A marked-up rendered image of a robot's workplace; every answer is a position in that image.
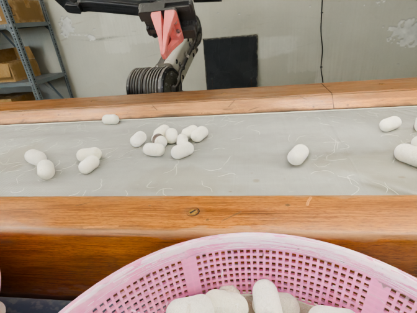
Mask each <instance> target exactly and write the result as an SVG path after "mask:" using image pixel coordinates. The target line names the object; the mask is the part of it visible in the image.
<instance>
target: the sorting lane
mask: <svg viewBox="0 0 417 313"><path fill-rule="evenodd" d="M391 116H397V117H399V118H400V119H401V126H400V127H399V128H397V129H394V130H391V131H389V132H384V131H382V130H381V129H380V127H379V124H380V122H381V121H382V120H383V119H386V118H389V117H391ZM416 118H417V106H401V107H375V108H362V109H335V110H321V111H295V112H269V113H255V114H229V115H215V116H189V117H163V118H149V119H123V120H119V123H118V124H108V125H107V124H105V123H103V121H102V120H97V121H82V122H57V123H42V124H16V125H0V196H304V195H417V167H415V166H412V165H409V164H407V163H404V162H402V161H399V160H397V159H396V158H395V155H394V150H395V148H396V147H397V146H398V145H400V144H403V143H407V144H411V141H412V139H413V138H414V137H416V136H417V131H416V130H415V128H414V124H415V120H416ZM161 125H168V126H169V128H174V129H176V130H177V134H178V135H179V134H181V132H182V130H183V129H185V128H186V127H188V126H190V125H196V126H197V127H200V126H204V127H206V128H207V129H208V135H207V136H206V137H205V138H204V139H203V140H202V141H200V142H194V141H193V140H192V139H191V138H190V139H189V140H188V142H190V143H191V144H193V146H194V151H193V153H192V154H191V155H189V156H186V157H184V158H181V159H175V158H173V157H172V155H171V149H172V148H173V147H174V146H176V145H177V142H176V143H174V144H170V143H167V145H166V146H165V152H164V154H163V155H161V156H149V155H146V154H145V153H144V152H143V146H144V145H145V144H146V143H152V140H151V139H152V136H153V133H154V131H155V130H156V129H157V128H158V127H160V126H161ZM139 131H142V132H144V133H145V134H146V141H145V142H144V143H143V144H142V145H141V146H140V147H133V146H132V145H131V143H130V139H131V137H132V136H133V135H134V134H135V133H137V132H139ZM299 144H302V145H305V146H306V147H307V148H308V150H309V154H308V156H307V157H306V159H305V160H304V161H303V163H302V164H300V165H292V164H291V163H290V162H289V161H288V159H287V155H288V154H289V152H290V151H291V150H292V149H293V148H294V146H296V145H299ZM92 147H96V148H98V149H100V150H101V152H102V156H101V158H100V159H99V166H98V167H97V168H96V169H94V170H93V171H92V172H90V173H88V174H83V173H81V172H80V171H79V168H78V166H79V164H80V163H81V161H79V160H78V159H77V158H76V154H77V152H78V150H80V149H82V148H92ZM31 149H35V150H38V151H41V152H43V153H44V154H46V156H47V160H50V161H51V162H52V163H53V164H54V169H55V174H54V176H53V177H52V178H50V179H42V178H40V177H39V176H38V174H37V166H35V165H32V164H30V163H29V162H27V161H26V160H25V158H24V155H25V153H26V151H28V150H31Z"/></svg>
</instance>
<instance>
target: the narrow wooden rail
mask: <svg viewBox="0 0 417 313"><path fill-rule="evenodd" d="M242 232H262V233H274V234H286V235H294V236H299V237H305V238H311V239H315V240H319V241H322V242H327V243H332V244H334V245H338V246H340V247H344V248H348V249H350V250H354V251H355V252H359V253H362V254H364V255H367V256H370V257H372V258H375V259H377V260H380V261H382V262H384V263H386V264H388V265H391V266H393V267H395V268H398V269H399V270H402V271H404V272H405V273H408V274H410V275H412V276H414V277H415V278H417V195H304V196H0V270H1V290H0V297H19V298H30V299H52V300H64V301H73V300H75V299H76V298H77V297H78V296H80V295H81V294H82V293H84V292H85V291H87V290H88V289H89V288H91V287H92V286H94V285H95V284H96V283H98V282H100V281H101V280H103V279H104V278H106V277H107V276H109V275H110V274H112V273H114V272H116V271H117V270H119V269H121V268H123V267H124V266H126V265H128V264H130V263H132V262H134V261H136V260H138V259H140V258H142V257H144V256H147V255H149V254H150V253H153V252H156V251H158V250H161V249H163V248H166V247H170V246H172V245H175V244H178V243H182V242H186V241H188V240H193V239H197V238H202V237H208V236H212V235H220V234H231V233H242Z"/></svg>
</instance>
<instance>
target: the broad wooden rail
mask: <svg viewBox="0 0 417 313"><path fill-rule="evenodd" d="M401 106H417V77H415V78H395V79H375V80H365V81H344V82H334V83H313V84H293V85H282V86H262V87H252V88H231V89H211V90H200V91H180V92H170V93H151V94H129V95H118V96H98V97H87V98H67V99H47V100H36V101H16V102H0V125H16V124H42V123H57V122H82V121H97V120H102V117H103V116H104V115H112V114H115V115H117V116H118V117H119V120H123V119H149V118H163V117H189V116H215V115H229V114H255V113H269V112H295V111H321V110H335V109H362V108H375V107H401Z"/></svg>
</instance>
